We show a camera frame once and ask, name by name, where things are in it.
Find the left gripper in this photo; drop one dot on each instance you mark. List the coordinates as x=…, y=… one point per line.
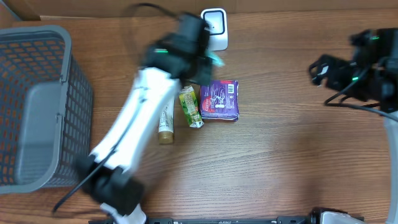
x=203, y=72

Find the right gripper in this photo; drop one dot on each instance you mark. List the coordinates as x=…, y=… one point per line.
x=331, y=66

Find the teal wipes packet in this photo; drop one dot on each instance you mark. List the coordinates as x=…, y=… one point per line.
x=217, y=61

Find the green yellow drink pouch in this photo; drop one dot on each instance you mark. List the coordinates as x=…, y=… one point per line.
x=190, y=107

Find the purple pad package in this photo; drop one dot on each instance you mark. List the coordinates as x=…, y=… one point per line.
x=219, y=100

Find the white tube gold cap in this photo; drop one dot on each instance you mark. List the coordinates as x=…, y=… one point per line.
x=166, y=124

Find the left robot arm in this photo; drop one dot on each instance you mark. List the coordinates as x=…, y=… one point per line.
x=106, y=174

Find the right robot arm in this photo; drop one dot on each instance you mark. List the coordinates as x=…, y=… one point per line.
x=367, y=82

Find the white barcode scanner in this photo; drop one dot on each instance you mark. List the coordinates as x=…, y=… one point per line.
x=217, y=21

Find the grey plastic basket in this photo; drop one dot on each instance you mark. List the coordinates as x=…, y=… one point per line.
x=46, y=109

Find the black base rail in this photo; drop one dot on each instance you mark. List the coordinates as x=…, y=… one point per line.
x=314, y=217

